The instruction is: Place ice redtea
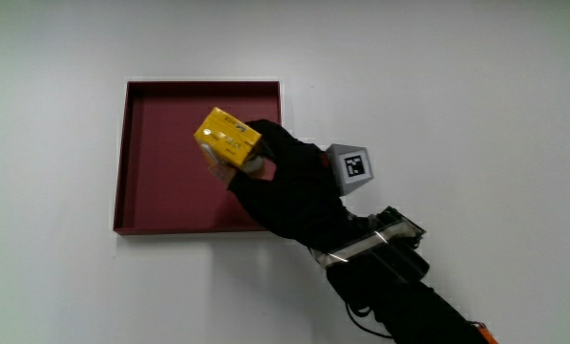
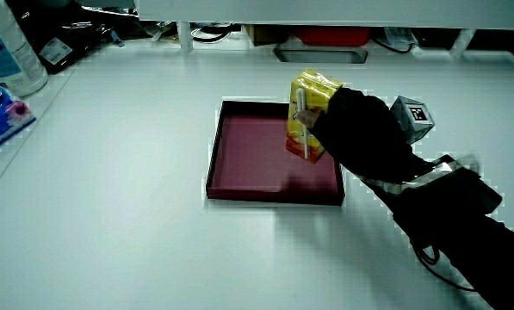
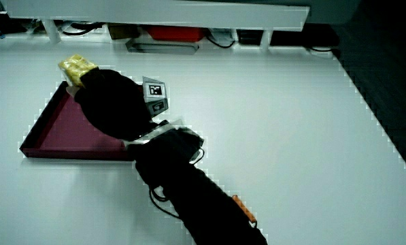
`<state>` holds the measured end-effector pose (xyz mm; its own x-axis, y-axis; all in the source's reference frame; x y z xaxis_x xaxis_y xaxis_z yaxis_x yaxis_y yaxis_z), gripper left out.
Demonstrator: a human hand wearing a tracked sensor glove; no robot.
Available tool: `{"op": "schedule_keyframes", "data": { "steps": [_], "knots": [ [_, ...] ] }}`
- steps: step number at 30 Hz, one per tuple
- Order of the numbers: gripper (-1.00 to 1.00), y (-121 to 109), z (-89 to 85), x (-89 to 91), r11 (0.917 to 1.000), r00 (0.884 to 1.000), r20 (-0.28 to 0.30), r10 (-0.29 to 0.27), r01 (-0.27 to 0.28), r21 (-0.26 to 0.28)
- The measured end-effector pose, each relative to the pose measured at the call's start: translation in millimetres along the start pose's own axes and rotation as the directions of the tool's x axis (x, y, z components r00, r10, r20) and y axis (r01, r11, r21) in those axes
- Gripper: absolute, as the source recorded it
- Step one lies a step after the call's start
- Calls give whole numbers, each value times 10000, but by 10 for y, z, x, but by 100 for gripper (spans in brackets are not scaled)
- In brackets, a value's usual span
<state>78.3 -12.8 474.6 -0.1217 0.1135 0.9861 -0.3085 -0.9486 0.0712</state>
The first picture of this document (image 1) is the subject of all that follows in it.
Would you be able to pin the person's right hand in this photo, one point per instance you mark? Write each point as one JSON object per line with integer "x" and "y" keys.
{"x": 294, "y": 200}

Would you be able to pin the dark red square tray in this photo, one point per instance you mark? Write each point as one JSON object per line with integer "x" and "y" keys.
{"x": 165, "y": 191}

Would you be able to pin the yellow ice redtea carton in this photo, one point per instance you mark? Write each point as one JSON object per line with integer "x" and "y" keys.
{"x": 227, "y": 138}

